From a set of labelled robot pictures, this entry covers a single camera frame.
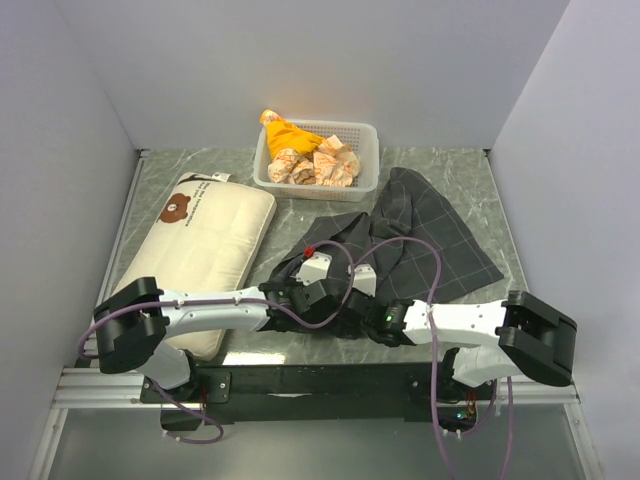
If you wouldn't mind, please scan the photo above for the dark grey checked pillowcase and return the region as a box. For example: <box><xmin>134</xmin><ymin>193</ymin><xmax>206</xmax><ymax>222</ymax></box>
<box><xmin>269</xmin><ymin>167</ymin><xmax>505</xmax><ymax>336</ymax></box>

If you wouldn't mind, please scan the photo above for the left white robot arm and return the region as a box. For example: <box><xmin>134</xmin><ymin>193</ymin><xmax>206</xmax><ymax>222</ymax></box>
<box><xmin>92</xmin><ymin>277</ymin><xmax>353</xmax><ymax>402</ymax></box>

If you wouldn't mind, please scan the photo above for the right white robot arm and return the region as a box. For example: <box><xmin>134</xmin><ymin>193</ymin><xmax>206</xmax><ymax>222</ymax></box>
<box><xmin>341</xmin><ymin>290</ymin><xmax>577</xmax><ymax>399</ymax></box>

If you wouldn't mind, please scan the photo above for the orange patterned pillowcase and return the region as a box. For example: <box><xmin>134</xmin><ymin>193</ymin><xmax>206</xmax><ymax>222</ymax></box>
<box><xmin>260</xmin><ymin>109</ymin><xmax>361</xmax><ymax>187</ymax></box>

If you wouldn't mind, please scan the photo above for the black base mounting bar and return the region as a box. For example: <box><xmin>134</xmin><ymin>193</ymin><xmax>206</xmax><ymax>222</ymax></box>
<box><xmin>139</xmin><ymin>362</ymin><xmax>501</xmax><ymax>426</ymax></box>

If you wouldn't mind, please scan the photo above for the white plastic basket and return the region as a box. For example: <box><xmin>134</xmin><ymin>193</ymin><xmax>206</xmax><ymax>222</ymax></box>
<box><xmin>253</xmin><ymin>110</ymin><xmax>380</xmax><ymax>202</ymax></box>

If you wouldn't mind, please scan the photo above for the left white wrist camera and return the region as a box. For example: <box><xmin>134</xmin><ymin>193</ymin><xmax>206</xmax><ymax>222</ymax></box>
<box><xmin>295</xmin><ymin>246</ymin><xmax>332</xmax><ymax>286</ymax></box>

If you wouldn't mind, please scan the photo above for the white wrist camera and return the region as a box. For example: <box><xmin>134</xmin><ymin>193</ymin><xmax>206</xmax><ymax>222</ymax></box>
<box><xmin>295</xmin><ymin>246</ymin><xmax>332</xmax><ymax>286</ymax></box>
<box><xmin>348</xmin><ymin>264</ymin><xmax>377</xmax><ymax>297</ymax></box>

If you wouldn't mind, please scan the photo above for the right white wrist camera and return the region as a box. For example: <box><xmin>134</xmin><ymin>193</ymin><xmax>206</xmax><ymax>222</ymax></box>
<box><xmin>348</xmin><ymin>264</ymin><xmax>377</xmax><ymax>297</ymax></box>

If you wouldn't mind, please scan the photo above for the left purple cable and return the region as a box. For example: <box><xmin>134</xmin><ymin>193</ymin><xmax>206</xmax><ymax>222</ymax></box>
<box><xmin>77</xmin><ymin>239</ymin><xmax>369</xmax><ymax>446</ymax></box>

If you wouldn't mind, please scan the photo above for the aluminium frame rail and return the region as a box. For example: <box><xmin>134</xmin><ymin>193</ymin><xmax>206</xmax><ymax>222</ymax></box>
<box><xmin>52</xmin><ymin>148</ymin><xmax>581</xmax><ymax>411</ymax></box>

